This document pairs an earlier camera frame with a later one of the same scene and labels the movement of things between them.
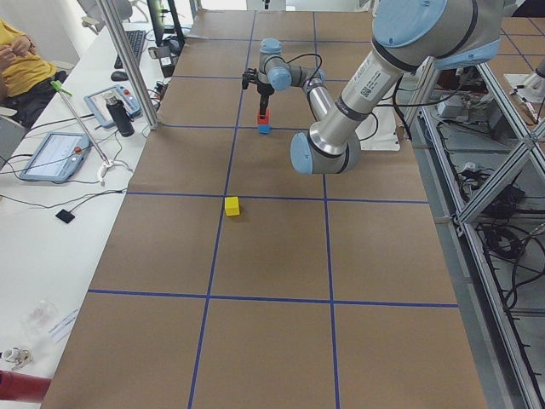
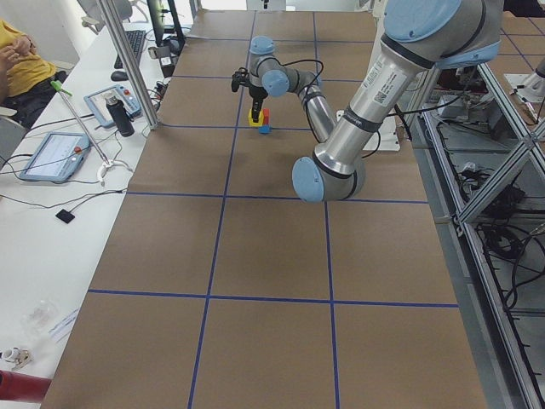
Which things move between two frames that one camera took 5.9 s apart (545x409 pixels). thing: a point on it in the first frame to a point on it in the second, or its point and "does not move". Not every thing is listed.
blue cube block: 264,129 does not move
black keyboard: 136,40 does not move
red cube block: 266,118 does not move
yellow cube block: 232,206 to 260,121
